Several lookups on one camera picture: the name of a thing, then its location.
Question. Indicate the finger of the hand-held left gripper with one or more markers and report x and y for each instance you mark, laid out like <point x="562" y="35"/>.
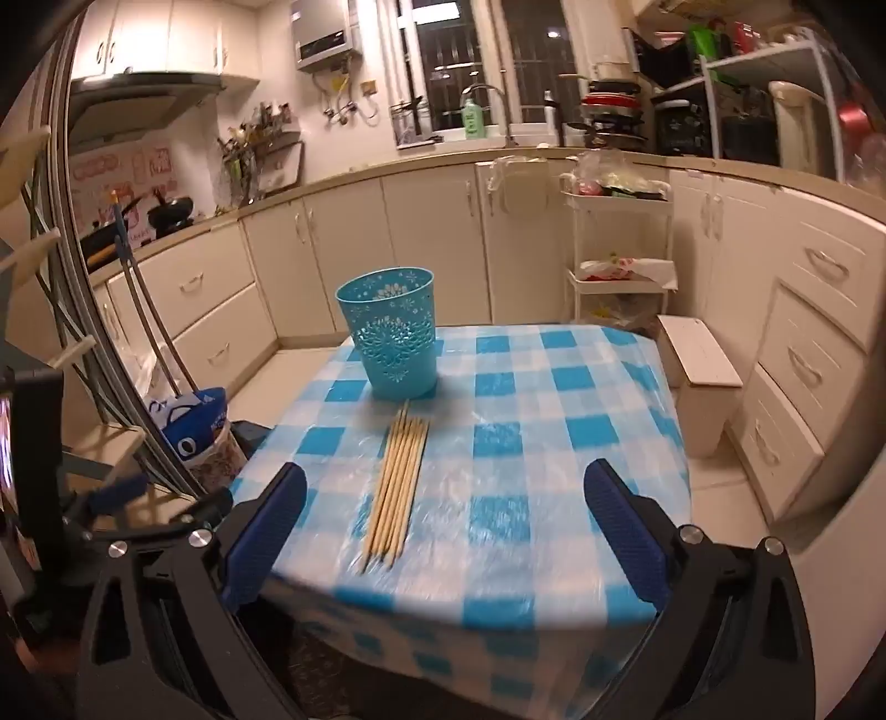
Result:
<point x="201" y="510"/>
<point x="118" y="497"/>

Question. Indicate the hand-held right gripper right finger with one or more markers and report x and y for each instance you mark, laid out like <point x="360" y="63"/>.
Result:
<point x="623" y="529"/>

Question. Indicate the grey range hood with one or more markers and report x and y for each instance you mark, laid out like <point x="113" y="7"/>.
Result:
<point x="131" y="104"/>

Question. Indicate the teal perforated plastic basket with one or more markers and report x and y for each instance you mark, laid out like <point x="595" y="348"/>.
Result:
<point x="394" y="360"/>

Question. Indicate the blue shopping bag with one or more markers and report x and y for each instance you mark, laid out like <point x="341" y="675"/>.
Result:
<point x="197" y="415"/>

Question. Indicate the red and white plastic bag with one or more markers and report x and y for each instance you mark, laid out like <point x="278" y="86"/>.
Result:
<point x="644" y="270"/>

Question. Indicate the pale cutting board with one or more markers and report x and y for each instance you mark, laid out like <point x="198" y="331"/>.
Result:
<point x="284" y="166"/>

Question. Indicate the cream upper kitchen cabinets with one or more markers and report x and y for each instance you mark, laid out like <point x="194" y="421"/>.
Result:
<point x="159" y="34"/>

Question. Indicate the clear plastic bags of food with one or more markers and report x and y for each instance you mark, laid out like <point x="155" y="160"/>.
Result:
<point x="609" y="169"/>

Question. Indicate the green bag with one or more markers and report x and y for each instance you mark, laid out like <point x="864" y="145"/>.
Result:
<point x="706" y="38"/>

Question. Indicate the white lidded trash bin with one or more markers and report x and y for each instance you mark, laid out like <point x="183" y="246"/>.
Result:
<point x="699" y="408"/>

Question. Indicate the black frying pan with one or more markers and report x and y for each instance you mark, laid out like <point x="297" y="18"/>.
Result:
<point x="104" y="241"/>

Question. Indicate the chrome sink faucet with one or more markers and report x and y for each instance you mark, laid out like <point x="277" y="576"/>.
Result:
<point x="507" y="124"/>

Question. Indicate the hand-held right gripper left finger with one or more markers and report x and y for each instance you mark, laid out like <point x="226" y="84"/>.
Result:
<point x="266" y="529"/>

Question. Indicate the floral patterned bin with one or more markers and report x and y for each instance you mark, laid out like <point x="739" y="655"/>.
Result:
<point x="221" y="460"/>

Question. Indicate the blue checked tablecloth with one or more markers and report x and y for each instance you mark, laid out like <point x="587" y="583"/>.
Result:
<point x="540" y="443"/>

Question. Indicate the wall utensil rack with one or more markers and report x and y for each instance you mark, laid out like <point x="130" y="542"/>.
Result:
<point x="259" y="131"/>

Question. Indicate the white trolley cart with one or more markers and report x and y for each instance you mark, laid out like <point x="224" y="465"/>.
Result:
<point x="609" y="202"/>

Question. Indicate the bundle of wooden chopsticks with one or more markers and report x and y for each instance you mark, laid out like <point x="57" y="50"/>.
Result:
<point x="398" y="484"/>

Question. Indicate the white thermo pot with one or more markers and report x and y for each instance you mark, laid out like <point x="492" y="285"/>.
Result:
<point x="796" y="124"/>

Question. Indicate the black wok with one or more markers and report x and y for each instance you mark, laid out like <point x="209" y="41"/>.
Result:
<point x="169" y="213"/>

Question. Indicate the stack of pans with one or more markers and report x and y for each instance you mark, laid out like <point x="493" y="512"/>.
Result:
<point x="612" y="111"/>

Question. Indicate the silver wall water heater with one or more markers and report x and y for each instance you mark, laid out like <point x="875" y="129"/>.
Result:
<point x="322" y="31"/>

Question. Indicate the green dish soap bottle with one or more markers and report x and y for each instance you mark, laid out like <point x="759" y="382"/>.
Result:
<point x="473" y="119"/>

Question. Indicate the cream kitchen cabinets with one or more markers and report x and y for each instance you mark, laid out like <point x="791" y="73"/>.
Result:
<point x="415" y="242"/>
<point x="159" y="34"/>

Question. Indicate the cream lower kitchen cabinets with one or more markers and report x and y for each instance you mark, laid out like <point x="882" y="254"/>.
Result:
<point x="415" y="242"/>

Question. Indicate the pink wall stickers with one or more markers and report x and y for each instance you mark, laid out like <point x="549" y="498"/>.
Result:
<point x="97" y="169"/>

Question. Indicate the kitchen window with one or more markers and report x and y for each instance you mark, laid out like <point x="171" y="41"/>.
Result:
<point x="443" y="41"/>

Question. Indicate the white shelf rack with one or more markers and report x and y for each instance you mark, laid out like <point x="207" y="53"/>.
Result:
<point x="761" y="55"/>

